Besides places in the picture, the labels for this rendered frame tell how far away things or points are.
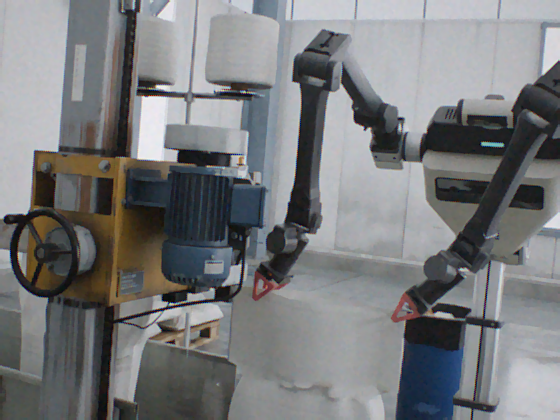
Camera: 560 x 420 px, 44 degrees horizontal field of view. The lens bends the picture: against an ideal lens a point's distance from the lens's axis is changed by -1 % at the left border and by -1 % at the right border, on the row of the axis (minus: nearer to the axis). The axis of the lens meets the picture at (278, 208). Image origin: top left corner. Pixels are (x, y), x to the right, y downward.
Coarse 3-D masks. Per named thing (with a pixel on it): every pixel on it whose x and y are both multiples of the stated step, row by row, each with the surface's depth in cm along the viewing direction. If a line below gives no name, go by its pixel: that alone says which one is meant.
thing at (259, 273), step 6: (258, 270) 178; (264, 270) 179; (258, 276) 178; (264, 276) 177; (258, 282) 180; (264, 282) 178; (270, 282) 177; (270, 288) 177; (258, 294) 180; (264, 294) 179
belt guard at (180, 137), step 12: (168, 132) 147; (180, 132) 144; (192, 132) 143; (204, 132) 143; (216, 132) 143; (228, 132) 144; (240, 132) 147; (168, 144) 146; (180, 144) 144; (192, 144) 143; (204, 144) 143; (216, 144) 143; (228, 144) 145; (240, 144) 147
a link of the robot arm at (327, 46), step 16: (320, 32) 164; (304, 48) 161; (320, 48) 161; (336, 48) 159; (304, 64) 160; (320, 64) 158; (352, 64) 170; (352, 80) 173; (352, 96) 181; (368, 96) 183; (368, 112) 187; (384, 112) 187; (384, 128) 191
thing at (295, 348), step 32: (256, 320) 182; (288, 320) 172; (320, 320) 168; (352, 320) 169; (384, 320) 170; (256, 352) 182; (288, 352) 172; (320, 352) 168; (352, 352) 170; (384, 352) 170; (256, 384) 177; (288, 384) 172; (320, 384) 169; (352, 384) 170; (384, 384) 170; (256, 416) 175; (288, 416) 171; (320, 416) 169; (352, 416) 167; (384, 416) 175
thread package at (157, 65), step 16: (144, 16) 169; (144, 32) 168; (160, 32) 169; (176, 32) 174; (144, 48) 168; (160, 48) 169; (176, 48) 174; (144, 64) 168; (160, 64) 169; (176, 64) 174; (144, 80) 173; (160, 80) 170; (176, 80) 176
